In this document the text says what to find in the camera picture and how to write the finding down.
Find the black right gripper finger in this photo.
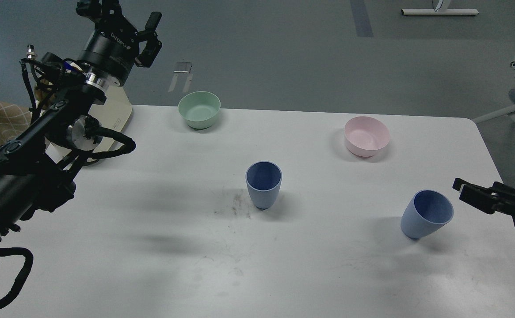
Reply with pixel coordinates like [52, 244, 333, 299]
[453, 178, 512, 215]

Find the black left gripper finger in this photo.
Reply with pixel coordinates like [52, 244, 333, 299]
[135, 11, 162, 68]

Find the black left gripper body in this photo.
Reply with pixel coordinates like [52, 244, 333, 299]
[77, 0, 139, 87]

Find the blue cup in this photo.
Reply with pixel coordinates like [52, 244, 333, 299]
[400, 189, 454, 239]
[245, 161, 283, 210]

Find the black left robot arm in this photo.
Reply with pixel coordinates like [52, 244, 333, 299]
[0, 0, 162, 310]

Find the cream white toaster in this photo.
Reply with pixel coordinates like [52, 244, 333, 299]
[46, 85, 132, 162]

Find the green bowl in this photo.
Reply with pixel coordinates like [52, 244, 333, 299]
[178, 91, 221, 129]

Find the pink bowl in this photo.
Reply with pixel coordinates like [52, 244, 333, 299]
[344, 116, 391, 158]

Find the white table base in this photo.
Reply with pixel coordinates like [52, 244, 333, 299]
[401, 0, 480, 16]

